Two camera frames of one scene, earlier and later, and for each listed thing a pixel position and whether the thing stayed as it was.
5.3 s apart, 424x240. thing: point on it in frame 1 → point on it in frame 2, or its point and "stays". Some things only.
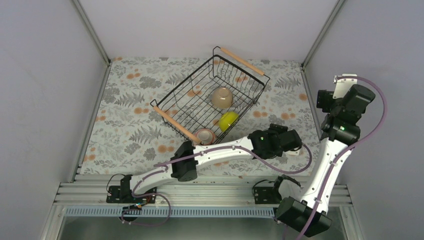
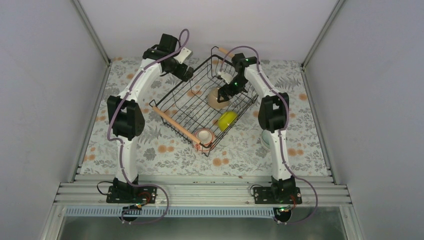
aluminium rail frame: (91, 191) stays
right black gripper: (323, 100) → (231, 93)
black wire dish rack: (209, 104) stays
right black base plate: (267, 195) stays
